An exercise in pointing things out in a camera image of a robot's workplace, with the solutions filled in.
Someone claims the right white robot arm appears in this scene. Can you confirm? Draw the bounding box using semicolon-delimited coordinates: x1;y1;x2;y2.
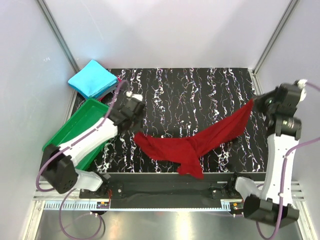
227;79;307;227

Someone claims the green plastic tray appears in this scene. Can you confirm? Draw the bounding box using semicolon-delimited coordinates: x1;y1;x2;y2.
42;98;118;171

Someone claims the folded light blue shirt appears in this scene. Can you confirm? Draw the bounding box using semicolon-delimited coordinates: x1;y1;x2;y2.
67;60;118;99

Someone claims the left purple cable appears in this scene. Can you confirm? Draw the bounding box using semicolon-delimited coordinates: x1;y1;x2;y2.
36;79;131;239

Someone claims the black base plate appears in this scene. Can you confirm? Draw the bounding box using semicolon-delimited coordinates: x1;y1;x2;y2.
79;173;242;205

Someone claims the right aluminium frame post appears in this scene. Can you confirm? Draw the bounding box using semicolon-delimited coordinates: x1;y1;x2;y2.
252;0;300;75

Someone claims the white slotted cable duct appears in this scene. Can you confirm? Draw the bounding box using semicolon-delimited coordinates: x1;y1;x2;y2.
44;199;247;212

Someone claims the red t shirt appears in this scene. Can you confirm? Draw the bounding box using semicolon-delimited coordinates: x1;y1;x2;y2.
134;99;254;179

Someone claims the aluminium frame post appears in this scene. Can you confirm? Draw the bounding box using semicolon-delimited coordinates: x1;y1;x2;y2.
36;0;81;73
252;0;300;75

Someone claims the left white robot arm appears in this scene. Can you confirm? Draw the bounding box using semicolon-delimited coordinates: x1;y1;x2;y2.
40;92;146;198

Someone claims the folded grey shirt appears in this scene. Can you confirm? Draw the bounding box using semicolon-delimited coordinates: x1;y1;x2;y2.
95;84;117;101

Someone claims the left aluminium frame post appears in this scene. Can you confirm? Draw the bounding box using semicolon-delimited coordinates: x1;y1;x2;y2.
36;0;81;73

